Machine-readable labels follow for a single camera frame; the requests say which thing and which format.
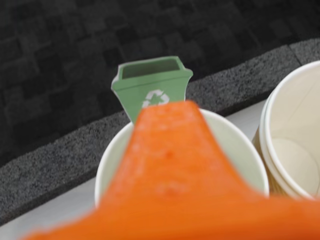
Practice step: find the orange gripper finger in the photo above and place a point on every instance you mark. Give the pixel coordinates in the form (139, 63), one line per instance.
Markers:
(175, 187)

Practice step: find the paper cup with green tag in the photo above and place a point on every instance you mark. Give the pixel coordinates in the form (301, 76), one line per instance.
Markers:
(225, 140)

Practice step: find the green recycling bin tag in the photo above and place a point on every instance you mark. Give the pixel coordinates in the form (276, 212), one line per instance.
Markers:
(140, 85)

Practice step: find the paper cup with blue tag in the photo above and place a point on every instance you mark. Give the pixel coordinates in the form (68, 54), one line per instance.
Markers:
(287, 125)

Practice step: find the black foam border strip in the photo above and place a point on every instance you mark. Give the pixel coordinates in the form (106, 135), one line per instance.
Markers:
(307, 50)

